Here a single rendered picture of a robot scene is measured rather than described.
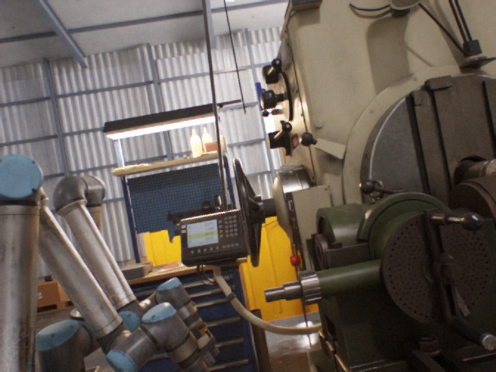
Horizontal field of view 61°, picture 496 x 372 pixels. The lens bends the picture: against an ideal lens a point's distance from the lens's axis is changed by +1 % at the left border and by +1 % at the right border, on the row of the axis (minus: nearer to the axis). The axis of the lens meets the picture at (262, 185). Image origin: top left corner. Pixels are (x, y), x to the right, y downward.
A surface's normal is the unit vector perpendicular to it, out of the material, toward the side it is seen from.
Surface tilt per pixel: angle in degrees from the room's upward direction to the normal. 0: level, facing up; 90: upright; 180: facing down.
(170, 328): 90
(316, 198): 90
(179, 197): 90
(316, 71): 90
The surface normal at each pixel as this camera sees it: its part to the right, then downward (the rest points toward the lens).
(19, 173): 0.53, -0.25
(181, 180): 0.02, -0.02
